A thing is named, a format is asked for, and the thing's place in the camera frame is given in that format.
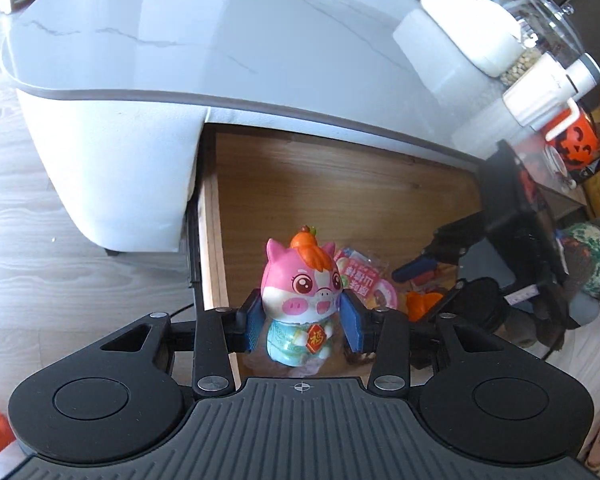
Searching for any red snack packet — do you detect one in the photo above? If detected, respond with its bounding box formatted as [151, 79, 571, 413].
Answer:
[335, 246, 398, 310]

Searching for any pink pig toy figure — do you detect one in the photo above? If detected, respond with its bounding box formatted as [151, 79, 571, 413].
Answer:
[260, 226, 343, 367]

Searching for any white wooden drawer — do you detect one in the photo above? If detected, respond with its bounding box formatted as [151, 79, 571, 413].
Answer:
[187, 121, 489, 391]

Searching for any orange plastic toy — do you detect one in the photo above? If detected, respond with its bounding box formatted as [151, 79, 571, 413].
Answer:
[405, 292, 443, 323]

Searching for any orange pumpkin bucket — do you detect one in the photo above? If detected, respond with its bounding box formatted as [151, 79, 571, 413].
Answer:
[550, 107, 600, 183]

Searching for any cream ribbed coffee mug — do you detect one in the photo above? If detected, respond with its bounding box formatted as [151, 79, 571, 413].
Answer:
[502, 56, 580, 129]

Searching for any cream tissue box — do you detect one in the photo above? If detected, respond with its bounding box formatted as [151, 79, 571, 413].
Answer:
[420, 0, 524, 78]

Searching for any glass jar with lid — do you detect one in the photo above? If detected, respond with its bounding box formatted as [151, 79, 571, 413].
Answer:
[496, 0, 584, 87]

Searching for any white cabinet table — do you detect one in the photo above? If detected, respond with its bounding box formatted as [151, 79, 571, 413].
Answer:
[2, 0, 600, 254]

